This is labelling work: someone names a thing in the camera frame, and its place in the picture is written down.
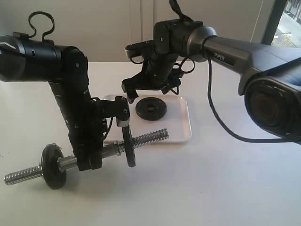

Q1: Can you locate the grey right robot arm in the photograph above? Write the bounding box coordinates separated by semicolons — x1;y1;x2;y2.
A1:
122;19;301;143

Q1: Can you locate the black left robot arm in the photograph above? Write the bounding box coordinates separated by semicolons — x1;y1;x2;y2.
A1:
0;35;104;171

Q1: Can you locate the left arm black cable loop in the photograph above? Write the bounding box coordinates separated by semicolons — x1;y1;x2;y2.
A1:
28;11;55;43

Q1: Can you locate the chrome threaded dumbbell bar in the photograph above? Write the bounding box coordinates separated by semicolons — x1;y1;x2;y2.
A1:
4;129;169;186

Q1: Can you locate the black weight plate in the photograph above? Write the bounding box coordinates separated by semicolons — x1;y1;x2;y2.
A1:
135;97;167;121
122;126;136;168
41;143;67;190

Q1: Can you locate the white rectangular tray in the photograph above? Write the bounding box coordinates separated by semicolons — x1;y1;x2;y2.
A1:
98;94;192;144

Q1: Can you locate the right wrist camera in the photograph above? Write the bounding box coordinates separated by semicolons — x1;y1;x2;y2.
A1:
125;40;154;59

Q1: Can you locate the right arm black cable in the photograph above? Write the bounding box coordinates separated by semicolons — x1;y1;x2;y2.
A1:
169;0;301;143

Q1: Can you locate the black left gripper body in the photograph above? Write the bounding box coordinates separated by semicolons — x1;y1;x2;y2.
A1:
49;81;108;155

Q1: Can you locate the dark window frame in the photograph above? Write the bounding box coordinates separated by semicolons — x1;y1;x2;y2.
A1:
261;0;286;45

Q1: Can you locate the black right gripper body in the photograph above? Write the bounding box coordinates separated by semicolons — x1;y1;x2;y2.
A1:
135;48;181;91

